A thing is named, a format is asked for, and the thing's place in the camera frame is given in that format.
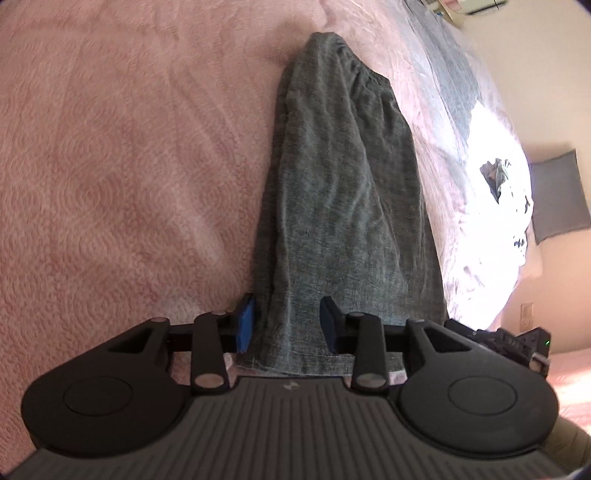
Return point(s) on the beige nightstand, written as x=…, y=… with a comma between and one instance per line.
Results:
x=455, y=11

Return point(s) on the pink and grey bedspread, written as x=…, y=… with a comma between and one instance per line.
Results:
x=115, y=161

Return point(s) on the black and white patterned garment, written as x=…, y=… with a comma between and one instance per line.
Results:
x=521, y=230

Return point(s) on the wall socket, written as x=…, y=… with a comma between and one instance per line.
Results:
x=526, y=316

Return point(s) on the grey-green crumpled garment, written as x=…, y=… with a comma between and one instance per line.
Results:
x=496, y=177

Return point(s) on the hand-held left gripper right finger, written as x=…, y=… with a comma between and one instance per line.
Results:
x=328, y=323

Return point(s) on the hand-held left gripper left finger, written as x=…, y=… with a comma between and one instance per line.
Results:
x=244, y=323

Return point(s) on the dark grey shorts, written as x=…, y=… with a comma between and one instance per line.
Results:
x=341, y=198

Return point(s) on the grey pillow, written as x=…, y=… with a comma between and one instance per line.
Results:
x=556, y=196

